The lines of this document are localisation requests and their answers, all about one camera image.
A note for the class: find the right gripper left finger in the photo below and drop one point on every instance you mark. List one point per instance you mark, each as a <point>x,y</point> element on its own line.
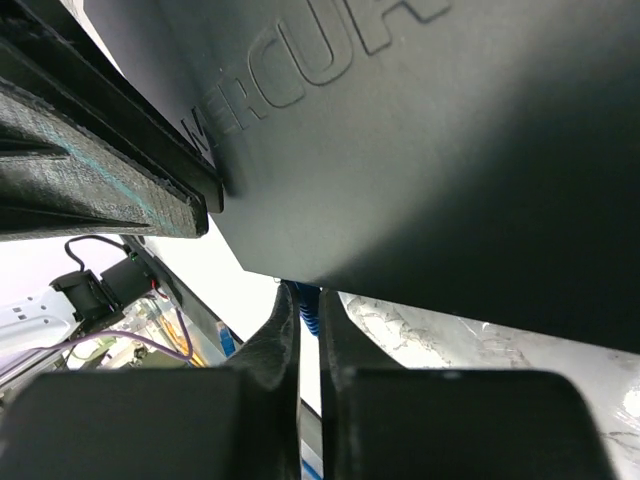
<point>236,420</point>

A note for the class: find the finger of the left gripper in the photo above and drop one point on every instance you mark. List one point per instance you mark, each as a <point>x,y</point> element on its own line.
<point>47,53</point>
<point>60,179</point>

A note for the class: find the black network switch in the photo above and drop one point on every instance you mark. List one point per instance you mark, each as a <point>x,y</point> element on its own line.
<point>477,158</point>

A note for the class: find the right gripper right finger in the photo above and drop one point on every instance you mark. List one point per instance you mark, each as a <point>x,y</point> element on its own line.
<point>382,420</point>

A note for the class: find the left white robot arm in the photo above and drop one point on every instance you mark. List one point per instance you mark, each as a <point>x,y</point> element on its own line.
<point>75,305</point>

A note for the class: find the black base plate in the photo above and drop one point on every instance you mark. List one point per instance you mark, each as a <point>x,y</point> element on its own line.
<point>213,341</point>

